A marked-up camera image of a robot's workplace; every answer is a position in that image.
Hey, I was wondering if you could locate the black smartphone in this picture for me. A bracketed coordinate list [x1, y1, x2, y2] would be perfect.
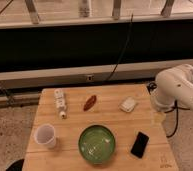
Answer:
[131, 132, 149, 158]

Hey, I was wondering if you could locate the black hanging cable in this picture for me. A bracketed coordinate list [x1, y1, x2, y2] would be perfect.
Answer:
[103, 13, 135, 83]

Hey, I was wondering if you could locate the green bowl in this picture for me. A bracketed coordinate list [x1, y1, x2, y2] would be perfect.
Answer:
[78, 125, 116, 165]

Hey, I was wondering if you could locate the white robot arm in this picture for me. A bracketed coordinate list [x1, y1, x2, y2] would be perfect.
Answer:
[150, 64, 193, 112]

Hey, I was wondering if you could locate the white sponge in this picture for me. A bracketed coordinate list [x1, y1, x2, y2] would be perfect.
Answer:
[119, 97, 137, 113]

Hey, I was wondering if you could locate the white plastic cup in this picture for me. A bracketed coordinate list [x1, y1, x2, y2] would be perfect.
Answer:
[34, 124, 56, 149]

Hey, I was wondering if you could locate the black floor cable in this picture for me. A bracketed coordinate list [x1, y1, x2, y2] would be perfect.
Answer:
[146, 81, 192, 139]

